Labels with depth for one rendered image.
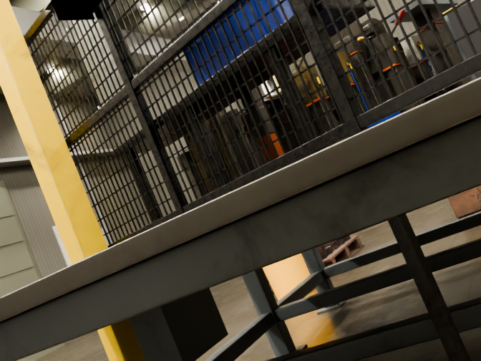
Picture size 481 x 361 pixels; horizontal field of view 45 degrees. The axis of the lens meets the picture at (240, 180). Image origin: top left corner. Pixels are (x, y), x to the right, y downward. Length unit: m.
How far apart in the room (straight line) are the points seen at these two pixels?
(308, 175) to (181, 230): 0.22
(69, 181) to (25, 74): 0.39
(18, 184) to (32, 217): 0.61
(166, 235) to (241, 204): 0.14
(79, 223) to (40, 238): 8.37
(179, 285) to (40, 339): 0.33
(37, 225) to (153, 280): 9.44
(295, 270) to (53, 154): 2.64
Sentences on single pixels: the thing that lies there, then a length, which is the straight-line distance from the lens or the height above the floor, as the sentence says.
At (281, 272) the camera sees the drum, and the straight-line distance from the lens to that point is 4.28.
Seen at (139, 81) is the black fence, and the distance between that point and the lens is 1.67.
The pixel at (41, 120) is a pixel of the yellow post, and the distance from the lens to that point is 2.03.
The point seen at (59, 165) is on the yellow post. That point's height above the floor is 1.07.
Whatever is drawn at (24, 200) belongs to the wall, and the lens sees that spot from 10.41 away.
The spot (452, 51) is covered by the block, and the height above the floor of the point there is 0.96.
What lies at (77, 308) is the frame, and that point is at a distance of 1.07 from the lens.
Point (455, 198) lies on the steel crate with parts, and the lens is 4.33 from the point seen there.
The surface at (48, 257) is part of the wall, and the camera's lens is 10.30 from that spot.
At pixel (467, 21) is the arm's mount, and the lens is 1.78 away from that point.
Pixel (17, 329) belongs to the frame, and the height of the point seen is 0.63.
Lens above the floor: 0.65
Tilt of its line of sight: 4 degrees up
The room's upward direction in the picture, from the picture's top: 23 degrees counter-clockwise
